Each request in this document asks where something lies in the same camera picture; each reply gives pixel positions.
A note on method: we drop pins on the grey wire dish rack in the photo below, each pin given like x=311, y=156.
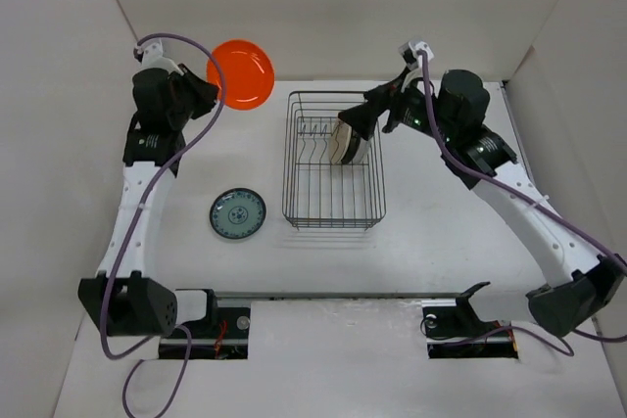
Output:
x=317, y=194

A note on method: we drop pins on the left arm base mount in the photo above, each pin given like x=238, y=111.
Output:
x=219, y=326

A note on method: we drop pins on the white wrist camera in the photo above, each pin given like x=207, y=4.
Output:
x=151, y=56
x=415, y=53

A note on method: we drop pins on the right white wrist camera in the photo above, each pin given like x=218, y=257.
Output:
x=415, y=53

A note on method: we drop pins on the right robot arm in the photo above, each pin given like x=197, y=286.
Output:
x=581, y=275

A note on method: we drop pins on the blue patterned plate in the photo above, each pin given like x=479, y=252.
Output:
x=237, y=214

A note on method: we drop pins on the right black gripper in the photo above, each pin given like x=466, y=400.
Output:
x=389, y=92

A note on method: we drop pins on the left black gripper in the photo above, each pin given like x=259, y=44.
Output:
x=208, y=91

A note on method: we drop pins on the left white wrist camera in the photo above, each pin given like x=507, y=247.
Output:
x=151, y=56

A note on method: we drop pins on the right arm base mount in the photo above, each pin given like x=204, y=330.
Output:
x=450, y=326

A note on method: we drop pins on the black plate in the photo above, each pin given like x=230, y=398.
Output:
x=350, y=146

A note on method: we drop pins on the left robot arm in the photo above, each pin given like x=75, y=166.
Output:
x=123, y=298

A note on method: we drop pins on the cream floral plate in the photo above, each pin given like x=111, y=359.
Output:
x=337, y=142

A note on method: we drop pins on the orange plate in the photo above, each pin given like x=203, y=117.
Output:
x=248, y=72

